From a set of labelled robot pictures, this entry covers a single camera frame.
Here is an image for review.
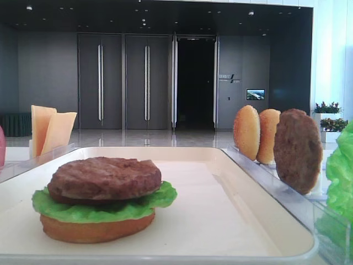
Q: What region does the orange cheese slice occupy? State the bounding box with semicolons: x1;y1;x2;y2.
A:
31;105;57;158
41;112;77;155

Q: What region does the brown meat patty on burger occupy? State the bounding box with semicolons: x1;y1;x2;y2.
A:
47;157;162;205

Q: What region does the standing brown meat patty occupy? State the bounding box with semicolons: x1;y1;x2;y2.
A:
274;109;323;195

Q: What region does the standing orange cheese slice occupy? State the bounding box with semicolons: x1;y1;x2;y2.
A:
31;105;57;158

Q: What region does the green lettuce leaf on burger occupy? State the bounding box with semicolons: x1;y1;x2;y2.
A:
32;181;178;224

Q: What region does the standing green lettuce leaf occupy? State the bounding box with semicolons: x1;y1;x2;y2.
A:
326;123;352;221

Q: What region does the red tomato slice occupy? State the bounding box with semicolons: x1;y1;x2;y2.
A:
0;126;6;167

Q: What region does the far golden bun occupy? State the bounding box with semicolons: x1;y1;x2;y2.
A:
233;105;260;161

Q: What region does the golden bun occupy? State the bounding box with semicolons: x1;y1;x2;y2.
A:
233;105;260;161
256;109;281;164

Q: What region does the dark double door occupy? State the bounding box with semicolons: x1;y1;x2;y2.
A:
78;34;171;130

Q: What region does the near golden bun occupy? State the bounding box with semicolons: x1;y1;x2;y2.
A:
256;109;281;164

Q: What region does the cream rectangular tray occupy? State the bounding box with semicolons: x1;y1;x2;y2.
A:
1;147;318;264

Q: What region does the bottom bun slice on tray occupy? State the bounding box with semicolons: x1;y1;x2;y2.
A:
40;209;156;243

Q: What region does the flower planter box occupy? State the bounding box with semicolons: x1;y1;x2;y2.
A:
313;102;348;143

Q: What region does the wall display screen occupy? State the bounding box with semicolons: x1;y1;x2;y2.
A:
247;89;265;100

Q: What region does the left long clear rail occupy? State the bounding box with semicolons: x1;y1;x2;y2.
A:
1;144;77;183

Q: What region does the long clear rail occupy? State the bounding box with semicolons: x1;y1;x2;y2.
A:
1;144;77;183
225;146;352;264

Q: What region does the right long clear rail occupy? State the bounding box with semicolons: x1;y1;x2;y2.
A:
225;146;352;264

